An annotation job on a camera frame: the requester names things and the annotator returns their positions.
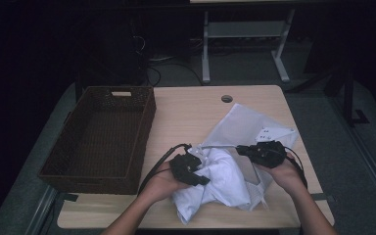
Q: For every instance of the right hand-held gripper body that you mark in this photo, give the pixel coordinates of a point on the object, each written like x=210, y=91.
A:
x=267, y=153

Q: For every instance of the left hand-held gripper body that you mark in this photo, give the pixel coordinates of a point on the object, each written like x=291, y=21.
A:
x=184, y=166

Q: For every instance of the white cloth garment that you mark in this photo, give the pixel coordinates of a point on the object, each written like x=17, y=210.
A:
x=241, y=125

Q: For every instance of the person's right hand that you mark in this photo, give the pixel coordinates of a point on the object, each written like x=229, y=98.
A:
x=287, y=174

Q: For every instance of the person's left hand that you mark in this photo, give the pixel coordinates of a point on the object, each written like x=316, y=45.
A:
x=160, y=186

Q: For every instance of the grey tape strip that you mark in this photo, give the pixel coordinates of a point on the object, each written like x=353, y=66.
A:
x=320, y=197

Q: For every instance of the brown wicker basket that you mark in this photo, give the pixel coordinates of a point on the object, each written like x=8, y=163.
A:
x=104, y=140

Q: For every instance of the black metal stand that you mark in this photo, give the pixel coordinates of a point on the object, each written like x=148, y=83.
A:
x=348, y=98

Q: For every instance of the dark tape strip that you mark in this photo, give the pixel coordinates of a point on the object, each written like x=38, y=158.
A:
x=70, y=197

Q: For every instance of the metal floor rail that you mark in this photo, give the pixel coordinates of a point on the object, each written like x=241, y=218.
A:
x=42, y=209
x=365, y=156

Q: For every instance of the white metal desk frame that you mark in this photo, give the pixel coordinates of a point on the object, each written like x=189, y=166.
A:
x=246, y=29

